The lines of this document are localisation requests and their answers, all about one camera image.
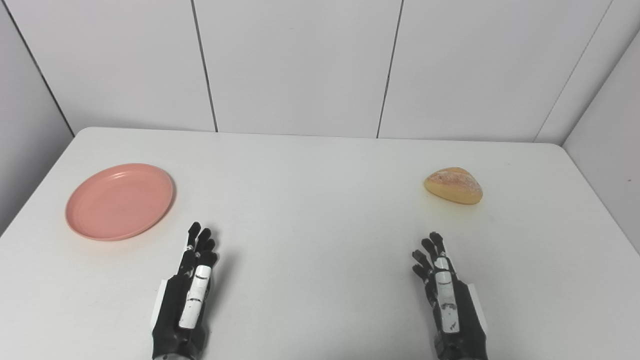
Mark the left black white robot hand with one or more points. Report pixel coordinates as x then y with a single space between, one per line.
175 310

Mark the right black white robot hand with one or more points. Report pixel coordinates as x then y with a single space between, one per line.
457 315

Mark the pink round plate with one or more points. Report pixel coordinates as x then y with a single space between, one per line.
120 201

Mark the bread roll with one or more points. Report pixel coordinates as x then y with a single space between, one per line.
454 186

